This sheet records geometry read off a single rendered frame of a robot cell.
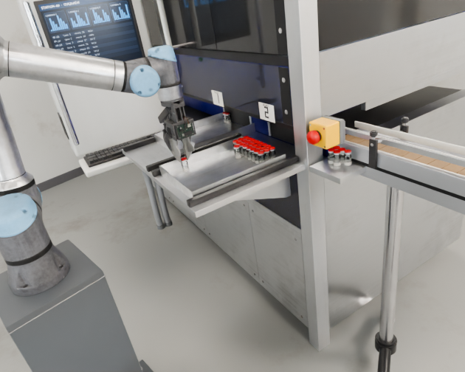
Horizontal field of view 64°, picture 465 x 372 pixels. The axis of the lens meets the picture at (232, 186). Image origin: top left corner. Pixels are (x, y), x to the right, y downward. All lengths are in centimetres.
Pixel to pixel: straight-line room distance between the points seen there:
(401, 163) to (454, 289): 112
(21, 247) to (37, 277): 9
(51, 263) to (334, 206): 91
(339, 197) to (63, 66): 95
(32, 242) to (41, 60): 44
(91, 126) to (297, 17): 117
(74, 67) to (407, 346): 159
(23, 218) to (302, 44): 85
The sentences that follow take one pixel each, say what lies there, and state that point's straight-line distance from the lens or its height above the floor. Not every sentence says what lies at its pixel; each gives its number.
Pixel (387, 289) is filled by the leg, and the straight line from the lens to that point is 145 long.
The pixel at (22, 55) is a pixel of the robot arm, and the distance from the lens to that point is 96.
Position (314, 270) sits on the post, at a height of 45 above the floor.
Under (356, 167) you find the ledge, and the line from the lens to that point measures 118.
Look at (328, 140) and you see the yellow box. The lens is 110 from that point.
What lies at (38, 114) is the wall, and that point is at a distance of 383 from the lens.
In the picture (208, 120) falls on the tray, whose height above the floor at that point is 90.
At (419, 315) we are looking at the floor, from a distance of 196.
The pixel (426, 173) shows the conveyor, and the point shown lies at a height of 92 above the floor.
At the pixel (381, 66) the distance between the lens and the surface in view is 136.
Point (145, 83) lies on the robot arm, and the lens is 97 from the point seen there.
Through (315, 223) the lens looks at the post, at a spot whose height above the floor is 65.
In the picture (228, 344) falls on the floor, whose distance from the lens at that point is 183.
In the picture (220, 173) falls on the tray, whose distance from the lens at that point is 122.
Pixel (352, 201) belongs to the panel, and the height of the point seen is 66.
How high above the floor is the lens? 140
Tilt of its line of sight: 27 degrees down
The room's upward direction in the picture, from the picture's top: 9 degrees counter-clockwise
